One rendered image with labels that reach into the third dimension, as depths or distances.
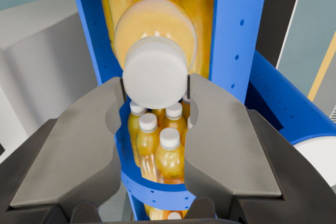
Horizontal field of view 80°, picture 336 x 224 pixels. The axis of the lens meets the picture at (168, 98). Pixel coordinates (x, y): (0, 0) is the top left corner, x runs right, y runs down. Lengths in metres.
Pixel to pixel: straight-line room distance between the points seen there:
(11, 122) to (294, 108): 0.79
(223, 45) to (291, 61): 1.61
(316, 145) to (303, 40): 1.18
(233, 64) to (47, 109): 0.45
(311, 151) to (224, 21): 0.58
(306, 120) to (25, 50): 0.78
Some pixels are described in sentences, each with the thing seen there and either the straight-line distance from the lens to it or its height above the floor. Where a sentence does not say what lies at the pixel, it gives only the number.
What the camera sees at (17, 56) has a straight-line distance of 0.50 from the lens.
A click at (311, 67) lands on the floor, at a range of 1.96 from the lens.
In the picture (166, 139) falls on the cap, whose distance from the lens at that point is 0.39.
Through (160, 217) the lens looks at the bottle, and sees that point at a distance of 0.71.
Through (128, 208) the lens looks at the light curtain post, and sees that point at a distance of 1.57.
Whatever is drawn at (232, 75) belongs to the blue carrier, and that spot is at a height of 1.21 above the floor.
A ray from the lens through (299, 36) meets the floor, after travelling 1.79.
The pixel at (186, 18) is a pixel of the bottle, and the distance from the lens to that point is 0.16.
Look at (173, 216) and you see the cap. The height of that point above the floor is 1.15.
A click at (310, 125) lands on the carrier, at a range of 0.76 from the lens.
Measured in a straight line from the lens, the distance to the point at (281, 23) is 1.51.
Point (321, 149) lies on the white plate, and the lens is 0.77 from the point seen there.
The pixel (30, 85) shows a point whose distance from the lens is 0.53.
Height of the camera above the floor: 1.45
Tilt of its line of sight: 57 degrees down
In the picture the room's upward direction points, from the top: 179 degrees clockwise
